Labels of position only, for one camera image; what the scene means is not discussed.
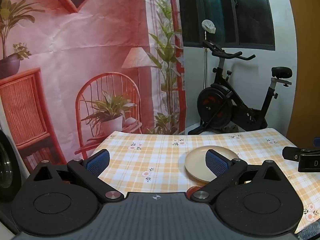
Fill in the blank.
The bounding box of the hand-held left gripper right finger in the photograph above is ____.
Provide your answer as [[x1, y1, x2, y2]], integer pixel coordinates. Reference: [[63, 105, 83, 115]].
[[190, 149, 294, 202]]

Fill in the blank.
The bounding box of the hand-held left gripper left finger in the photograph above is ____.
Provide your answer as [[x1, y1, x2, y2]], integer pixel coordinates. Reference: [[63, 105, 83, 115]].
[[24, 149, 125, 203]]

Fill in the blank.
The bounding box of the beige round plate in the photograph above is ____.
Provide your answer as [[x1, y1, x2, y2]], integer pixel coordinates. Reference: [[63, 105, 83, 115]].
[[185, 146, 240, 183]]

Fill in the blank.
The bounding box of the yellow plaid floral tablecloth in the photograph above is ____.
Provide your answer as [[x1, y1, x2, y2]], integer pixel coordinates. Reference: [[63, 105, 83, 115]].
[[90, 127, 320, 234]]

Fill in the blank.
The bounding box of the black exercise bike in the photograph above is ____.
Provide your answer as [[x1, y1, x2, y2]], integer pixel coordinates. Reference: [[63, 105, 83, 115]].
[[187, 40, 293, 135]]

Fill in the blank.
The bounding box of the blue grey fuzzy cloth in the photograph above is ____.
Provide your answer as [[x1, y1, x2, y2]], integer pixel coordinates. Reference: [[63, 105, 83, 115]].
[[297, 221, 320, 240]]

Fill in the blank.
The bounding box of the orange wooden door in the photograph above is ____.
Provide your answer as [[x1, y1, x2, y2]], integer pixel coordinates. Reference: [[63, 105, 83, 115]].
[[285, 0, 320, 150]]

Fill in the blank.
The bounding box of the silver metal pole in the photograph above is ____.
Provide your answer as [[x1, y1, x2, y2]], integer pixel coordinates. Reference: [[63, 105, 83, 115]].
[[204, 31, 208, 90]]

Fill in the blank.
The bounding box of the printed pink backdrop cloth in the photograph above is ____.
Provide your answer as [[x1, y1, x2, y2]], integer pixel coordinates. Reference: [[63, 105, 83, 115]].
[[0, 0, 187, 178]]

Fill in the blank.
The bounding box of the white cloth cap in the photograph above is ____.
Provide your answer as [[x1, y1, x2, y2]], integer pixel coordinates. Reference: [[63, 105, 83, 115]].
[[201, 19, 216, 34]]

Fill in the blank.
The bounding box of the dark window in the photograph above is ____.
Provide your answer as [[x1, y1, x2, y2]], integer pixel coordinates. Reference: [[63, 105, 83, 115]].
[[177, 0, 275, 51]]

